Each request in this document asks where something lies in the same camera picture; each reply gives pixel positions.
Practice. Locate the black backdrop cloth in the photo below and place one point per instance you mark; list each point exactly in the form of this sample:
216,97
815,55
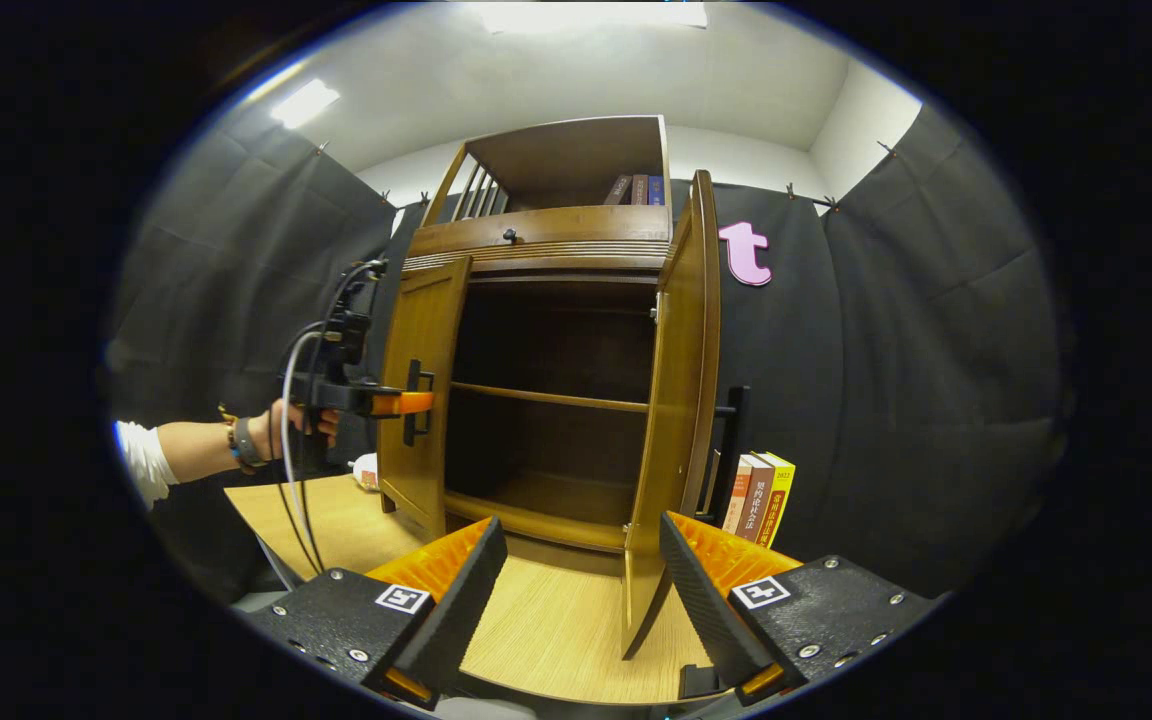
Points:
886,400

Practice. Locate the yellow book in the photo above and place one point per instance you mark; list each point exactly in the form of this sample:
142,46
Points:
779,495

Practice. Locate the wooden cabinet shelf board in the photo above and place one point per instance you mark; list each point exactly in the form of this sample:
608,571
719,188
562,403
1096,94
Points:
556,398

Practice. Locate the blue book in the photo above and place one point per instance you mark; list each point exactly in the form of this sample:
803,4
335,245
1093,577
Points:
655,190

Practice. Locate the large ceiling light panel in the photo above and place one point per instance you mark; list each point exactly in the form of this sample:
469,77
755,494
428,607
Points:
586,14

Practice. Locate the wooden shoe cabinet door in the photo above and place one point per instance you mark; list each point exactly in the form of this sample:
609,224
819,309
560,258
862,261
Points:
681,400
416,330

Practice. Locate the grey wristband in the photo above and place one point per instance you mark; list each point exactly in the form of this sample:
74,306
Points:
248,445

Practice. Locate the wooden double-door shoe cabinet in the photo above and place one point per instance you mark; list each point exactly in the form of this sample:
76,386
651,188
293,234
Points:
536,235

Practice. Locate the small ceiling light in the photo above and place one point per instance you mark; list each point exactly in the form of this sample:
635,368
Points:
304,103

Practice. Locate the white bottle with red label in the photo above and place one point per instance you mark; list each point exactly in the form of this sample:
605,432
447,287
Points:
366,472

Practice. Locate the brown red book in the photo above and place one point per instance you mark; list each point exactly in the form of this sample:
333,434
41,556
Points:
756,500

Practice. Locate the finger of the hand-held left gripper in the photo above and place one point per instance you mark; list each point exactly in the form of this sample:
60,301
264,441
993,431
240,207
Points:
406,403

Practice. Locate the maroon book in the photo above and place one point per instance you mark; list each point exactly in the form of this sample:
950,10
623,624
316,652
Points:
639,190

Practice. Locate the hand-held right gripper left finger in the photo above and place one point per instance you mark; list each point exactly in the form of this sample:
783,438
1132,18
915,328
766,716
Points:
461,610

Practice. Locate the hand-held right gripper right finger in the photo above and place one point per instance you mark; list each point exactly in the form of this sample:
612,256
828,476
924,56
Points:
701,610

